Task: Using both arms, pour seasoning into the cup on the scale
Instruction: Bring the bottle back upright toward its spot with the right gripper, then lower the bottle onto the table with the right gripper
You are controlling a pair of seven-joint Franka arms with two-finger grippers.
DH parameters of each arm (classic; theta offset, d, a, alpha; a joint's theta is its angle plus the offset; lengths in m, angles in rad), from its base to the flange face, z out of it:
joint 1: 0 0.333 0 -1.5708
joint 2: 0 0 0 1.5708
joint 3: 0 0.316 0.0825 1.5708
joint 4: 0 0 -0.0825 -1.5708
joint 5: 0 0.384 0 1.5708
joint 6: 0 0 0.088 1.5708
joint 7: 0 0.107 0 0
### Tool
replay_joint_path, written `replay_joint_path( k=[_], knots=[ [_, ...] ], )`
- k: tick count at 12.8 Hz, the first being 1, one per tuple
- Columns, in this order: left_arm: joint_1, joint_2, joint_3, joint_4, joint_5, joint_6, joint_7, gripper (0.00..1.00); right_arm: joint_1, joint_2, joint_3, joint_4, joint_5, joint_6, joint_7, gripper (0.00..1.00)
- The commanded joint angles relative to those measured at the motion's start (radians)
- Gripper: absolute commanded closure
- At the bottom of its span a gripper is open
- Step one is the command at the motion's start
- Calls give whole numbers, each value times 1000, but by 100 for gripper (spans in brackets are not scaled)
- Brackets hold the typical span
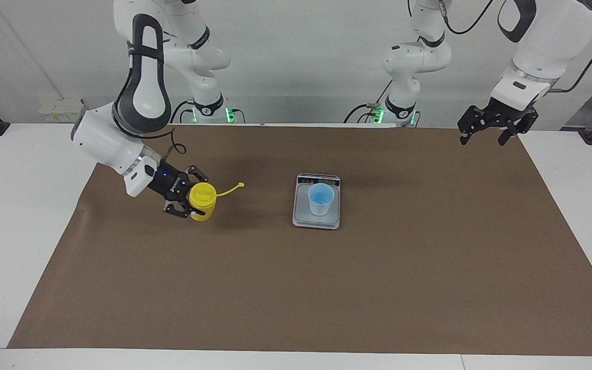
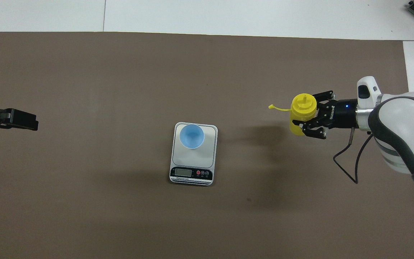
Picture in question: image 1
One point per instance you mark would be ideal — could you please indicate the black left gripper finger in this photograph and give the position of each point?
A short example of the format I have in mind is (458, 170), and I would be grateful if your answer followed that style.
(473, 121)
(524, 126)

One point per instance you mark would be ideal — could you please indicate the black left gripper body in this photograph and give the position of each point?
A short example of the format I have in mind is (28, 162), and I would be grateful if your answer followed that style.
(504, 114)

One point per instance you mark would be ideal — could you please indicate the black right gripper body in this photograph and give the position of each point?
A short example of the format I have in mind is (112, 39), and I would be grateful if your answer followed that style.
(170, 182)

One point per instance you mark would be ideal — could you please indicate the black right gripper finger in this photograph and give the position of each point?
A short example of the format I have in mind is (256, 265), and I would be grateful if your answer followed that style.
(178, 209)
(197, 173)

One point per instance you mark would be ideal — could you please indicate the yellow squeeze bottle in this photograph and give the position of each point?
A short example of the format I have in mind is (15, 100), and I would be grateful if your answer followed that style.
(202, 198)

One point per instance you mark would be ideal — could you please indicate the light blue plastic cup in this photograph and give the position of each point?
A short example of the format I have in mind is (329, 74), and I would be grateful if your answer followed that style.
(321, 200)

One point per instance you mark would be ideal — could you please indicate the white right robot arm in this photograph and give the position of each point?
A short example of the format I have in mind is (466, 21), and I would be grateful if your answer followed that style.
(100, 139)

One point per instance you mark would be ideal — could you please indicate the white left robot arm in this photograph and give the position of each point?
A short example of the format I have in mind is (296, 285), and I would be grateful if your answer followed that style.
(548, 41)

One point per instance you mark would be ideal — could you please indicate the silver digital kitchen scale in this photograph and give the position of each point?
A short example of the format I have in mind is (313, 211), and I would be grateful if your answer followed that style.
(316, 222)

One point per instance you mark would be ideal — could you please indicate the white power strip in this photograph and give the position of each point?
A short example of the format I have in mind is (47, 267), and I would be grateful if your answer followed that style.
(59, 110)

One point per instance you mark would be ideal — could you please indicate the brown paper mat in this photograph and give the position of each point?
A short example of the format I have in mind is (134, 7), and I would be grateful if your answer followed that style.
(327, 288)

